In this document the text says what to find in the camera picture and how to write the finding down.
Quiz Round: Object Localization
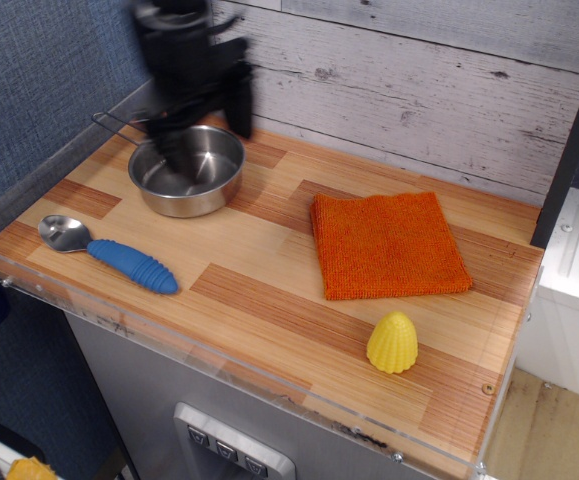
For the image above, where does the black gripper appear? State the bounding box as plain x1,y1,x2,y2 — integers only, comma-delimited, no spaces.
136,14,253,175

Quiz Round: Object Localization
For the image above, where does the blue handled metal spoon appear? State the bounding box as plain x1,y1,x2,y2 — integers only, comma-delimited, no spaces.
38,215,179,295

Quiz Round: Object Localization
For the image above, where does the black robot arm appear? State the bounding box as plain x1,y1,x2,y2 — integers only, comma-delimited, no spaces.
129,1,253,160

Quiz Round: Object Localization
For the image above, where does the small steel pot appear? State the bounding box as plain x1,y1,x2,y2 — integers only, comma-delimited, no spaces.
92,112,247,219

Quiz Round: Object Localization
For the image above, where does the orange knitted cloth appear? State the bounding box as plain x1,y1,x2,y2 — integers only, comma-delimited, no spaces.
310,192,473,300

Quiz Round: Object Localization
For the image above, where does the clear acrylic table guard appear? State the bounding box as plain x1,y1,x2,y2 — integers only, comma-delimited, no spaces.
0,232,543,479

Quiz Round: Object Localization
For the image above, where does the yellow toy corn piece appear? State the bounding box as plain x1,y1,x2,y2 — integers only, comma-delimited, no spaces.
366,312,418,374

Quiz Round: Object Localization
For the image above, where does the silver button control panel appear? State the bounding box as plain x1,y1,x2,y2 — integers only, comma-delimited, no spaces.
174,402,296,480

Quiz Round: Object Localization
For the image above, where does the yellow object bottom left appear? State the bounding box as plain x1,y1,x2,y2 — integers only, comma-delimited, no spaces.
5,457,59,480

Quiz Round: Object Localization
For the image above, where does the dark vertical post right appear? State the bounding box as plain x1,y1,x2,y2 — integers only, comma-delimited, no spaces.
530,109,579,248

